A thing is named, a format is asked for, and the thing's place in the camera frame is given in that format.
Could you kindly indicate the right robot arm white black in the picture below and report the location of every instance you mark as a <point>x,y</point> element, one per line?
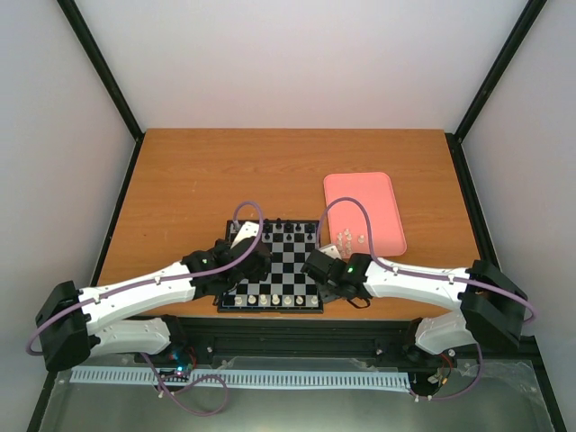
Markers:
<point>482,305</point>

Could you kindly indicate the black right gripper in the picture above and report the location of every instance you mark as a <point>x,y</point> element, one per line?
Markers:
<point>326,293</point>

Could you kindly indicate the left black frame post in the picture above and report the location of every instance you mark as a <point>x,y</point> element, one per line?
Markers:
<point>90,47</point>

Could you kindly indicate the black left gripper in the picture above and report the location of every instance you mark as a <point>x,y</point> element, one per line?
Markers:
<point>262,272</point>

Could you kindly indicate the right black frame post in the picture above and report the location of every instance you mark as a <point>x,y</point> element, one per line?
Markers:
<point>510,47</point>

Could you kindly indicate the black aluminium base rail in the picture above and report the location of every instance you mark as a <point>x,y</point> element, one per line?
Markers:
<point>385,343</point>

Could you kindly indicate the light blue slotted cable duct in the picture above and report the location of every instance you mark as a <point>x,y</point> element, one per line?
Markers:
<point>245,379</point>

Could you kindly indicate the black frame post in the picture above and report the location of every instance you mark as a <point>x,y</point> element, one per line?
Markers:
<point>90,47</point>
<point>510,47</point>

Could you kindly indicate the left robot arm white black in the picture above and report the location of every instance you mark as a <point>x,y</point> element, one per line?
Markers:
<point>121,306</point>

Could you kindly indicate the black chess pieces row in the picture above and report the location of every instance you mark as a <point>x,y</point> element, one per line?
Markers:
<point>280,231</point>

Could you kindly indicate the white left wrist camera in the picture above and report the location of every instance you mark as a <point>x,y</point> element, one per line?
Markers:
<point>247,230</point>

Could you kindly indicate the black white chess board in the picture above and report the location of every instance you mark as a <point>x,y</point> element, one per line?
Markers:
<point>285,279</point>

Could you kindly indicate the pink plastic tray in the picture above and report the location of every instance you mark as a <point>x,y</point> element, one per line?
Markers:
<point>370,209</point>

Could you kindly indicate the metal sheet front panel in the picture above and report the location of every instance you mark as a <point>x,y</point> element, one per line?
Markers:
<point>492,396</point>

